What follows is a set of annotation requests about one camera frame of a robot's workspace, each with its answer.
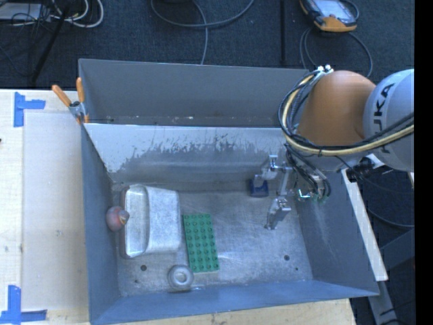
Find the pale wood flat board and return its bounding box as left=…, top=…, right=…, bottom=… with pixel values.
left=20, top=109, right=92, bottom=320

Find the black cylinder on white bracket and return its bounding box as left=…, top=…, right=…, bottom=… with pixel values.
left=341, top=152, right=387, bottom=183

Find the grey metal bin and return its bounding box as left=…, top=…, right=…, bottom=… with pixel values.
left=77, top=58, right=382, bottom=325

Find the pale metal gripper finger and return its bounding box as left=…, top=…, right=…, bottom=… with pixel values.
left=265, top=197, right=293, bottom=231
left=254, top=154, right=289, bottom=185

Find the small dark blue block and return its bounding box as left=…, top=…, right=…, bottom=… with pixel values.
left=249, top=177, right=270, bottom=198

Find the dark green flat block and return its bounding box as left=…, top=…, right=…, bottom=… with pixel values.
left=182, top=213, right=221, bottom=274

